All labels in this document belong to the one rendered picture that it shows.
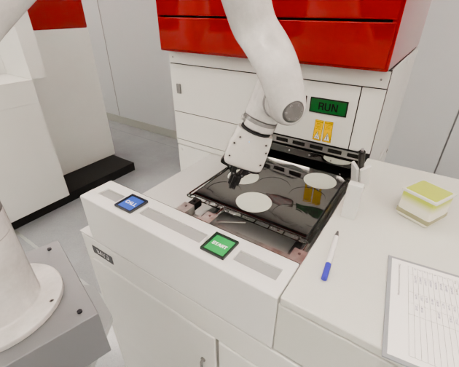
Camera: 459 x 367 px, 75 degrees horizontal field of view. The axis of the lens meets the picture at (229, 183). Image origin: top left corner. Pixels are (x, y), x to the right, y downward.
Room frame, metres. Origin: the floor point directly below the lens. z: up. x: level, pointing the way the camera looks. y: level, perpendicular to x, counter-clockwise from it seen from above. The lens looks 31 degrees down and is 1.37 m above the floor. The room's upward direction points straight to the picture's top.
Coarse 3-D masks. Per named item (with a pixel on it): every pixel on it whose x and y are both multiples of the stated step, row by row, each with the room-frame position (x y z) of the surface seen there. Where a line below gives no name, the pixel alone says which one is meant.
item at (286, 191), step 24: (264, 168) 0.89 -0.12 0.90; (288, 168) 0.89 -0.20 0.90; (312, 168) 0.88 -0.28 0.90; (216, 192) 0.73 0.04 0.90; (240, 192) 0.73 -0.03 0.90; (264, 192) 0.73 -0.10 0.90; (288, 192) 0.73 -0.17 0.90; (312, 192) 0.73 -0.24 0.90; (336, 192) 0.73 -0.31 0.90; (264, 216) 0.62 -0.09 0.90; (288, 216) 0.62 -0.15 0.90; (312, 216) 0.62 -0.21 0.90
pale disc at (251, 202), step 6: (252, 192) 0.73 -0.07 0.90; (240, 198) 0.70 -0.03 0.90; (246, 198) 0.70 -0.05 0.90; (252, 198) 0.70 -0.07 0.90; (258, 198) 0.70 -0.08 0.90; (264, 198) 0.70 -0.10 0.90; (240, 204) 0.67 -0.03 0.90; (246, 204) 0.67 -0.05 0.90; (252, 204) 0.67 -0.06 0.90; (258, 204) 0.67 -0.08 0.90; (264, 204) 0.67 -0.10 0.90; (270, 204) 0.67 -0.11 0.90; (246, 210) 0.64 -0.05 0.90; (252, 210) 0.64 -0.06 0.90; (258, 210) 0.64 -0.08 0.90; (264, 210) 0.64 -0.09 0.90
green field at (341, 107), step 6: (312, 102) 0.94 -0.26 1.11; (318, 102) 0.93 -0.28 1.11; (324, 102) 0.92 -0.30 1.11; (330, 102) 0.91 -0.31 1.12; (336, 102) 0.90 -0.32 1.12; (312, 108) 0.94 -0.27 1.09; (318, 108) 0.93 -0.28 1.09; (324, 108) 0.92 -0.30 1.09; (330, 108) 0.91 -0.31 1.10; (336, 108) 0.90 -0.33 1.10; (342, 108) 0.89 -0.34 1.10; (336, 114) 0.90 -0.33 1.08; (342, 114) 0.89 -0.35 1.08
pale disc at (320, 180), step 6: (312, 174) 0.84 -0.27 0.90; (318, 174) 0.84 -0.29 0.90; (324, 174) 0.84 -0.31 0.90; (306, 180) 0.81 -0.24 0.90; (312, 180) 0.81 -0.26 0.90; (318, 180) 0.81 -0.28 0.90; (324, 180) 0.81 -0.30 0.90; (330, 180) 0.81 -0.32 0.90; (312, 186) 0.77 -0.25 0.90; (318, 186) 0.77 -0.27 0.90; (324, 186) 0.77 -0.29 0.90; (330, 186) 0.77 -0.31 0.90
